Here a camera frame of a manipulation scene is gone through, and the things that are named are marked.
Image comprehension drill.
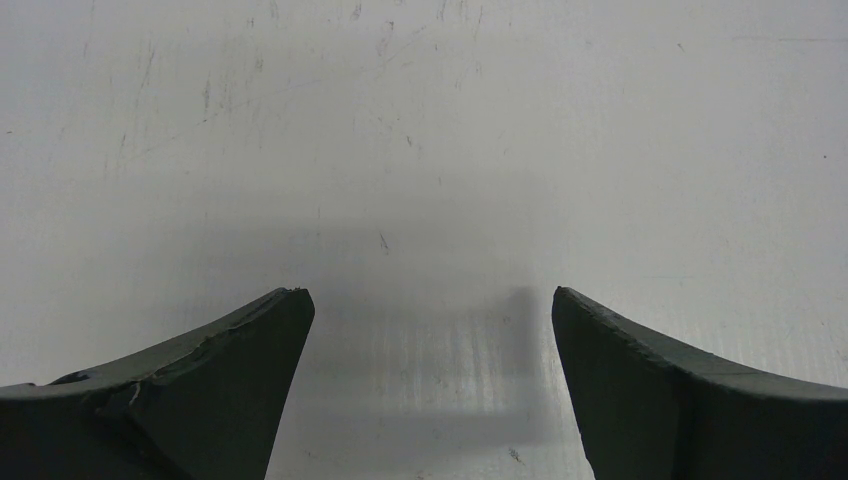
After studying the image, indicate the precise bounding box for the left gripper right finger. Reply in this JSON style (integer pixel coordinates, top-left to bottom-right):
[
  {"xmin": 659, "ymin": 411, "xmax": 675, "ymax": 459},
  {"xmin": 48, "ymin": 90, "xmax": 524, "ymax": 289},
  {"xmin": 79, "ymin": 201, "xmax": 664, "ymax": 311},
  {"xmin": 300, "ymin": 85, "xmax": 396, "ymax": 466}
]
[{"xmin": 552, "ymin": 287, "xmax": 847, "ymax": 479}]

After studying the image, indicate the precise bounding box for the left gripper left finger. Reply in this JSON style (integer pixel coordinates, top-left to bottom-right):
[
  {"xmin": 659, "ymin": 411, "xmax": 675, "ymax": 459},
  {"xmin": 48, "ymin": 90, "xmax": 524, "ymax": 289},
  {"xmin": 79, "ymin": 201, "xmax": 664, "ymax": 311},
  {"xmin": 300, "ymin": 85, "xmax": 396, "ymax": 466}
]
[{"xmin": 1, "ymin": 288, "xmax": 315, "ymax": 479}]

